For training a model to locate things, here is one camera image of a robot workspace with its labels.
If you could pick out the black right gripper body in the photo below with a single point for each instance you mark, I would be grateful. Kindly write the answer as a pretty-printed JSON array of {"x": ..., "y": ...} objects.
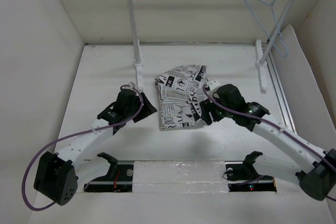
[{"x": 224, "y": 114}]

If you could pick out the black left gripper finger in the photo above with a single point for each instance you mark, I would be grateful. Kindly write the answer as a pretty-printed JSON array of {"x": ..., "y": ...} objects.
[
  {"x": 140, "y": 116},
  {"x": 148, "y": 108}
]

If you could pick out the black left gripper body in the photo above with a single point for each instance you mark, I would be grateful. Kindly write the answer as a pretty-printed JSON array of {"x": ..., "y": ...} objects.
[{"x": 131, "y": 113}]

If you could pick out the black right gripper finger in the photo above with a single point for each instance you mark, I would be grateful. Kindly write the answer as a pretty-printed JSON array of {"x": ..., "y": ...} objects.
[
  {"x": 205, "y": 106},
  {"x": 206, "y": 117}
]

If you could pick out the newspaper print trousers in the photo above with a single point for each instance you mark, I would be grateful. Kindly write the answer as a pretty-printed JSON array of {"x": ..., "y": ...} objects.
[{"x": 180, "y": 94}]

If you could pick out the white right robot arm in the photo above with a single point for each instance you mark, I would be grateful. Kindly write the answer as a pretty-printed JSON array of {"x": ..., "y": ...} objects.
[{"x": 311, "y": 167}]

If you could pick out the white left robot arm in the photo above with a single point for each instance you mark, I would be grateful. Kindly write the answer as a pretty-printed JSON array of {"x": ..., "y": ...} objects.
[{"x": 58, "y": 173}]

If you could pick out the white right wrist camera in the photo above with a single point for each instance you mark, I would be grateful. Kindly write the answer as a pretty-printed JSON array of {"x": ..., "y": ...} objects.
[{"x": 212, "y": 85}]

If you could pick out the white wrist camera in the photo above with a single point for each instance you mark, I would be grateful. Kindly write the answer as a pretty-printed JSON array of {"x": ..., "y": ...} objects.
[
  {"x": 130, "y": 85},
  {"x": 212, "y": 85}
]

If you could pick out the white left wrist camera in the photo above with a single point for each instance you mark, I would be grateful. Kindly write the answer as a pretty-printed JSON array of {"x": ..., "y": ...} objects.
[{"x": 130, "y": 85}]

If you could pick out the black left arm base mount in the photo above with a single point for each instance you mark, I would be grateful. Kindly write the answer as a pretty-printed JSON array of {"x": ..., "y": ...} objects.
[{"x": 116, "y": 178}]

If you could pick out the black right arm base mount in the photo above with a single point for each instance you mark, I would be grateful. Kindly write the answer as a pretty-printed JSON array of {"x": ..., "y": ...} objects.
[{"x": 242, "y": 176}]

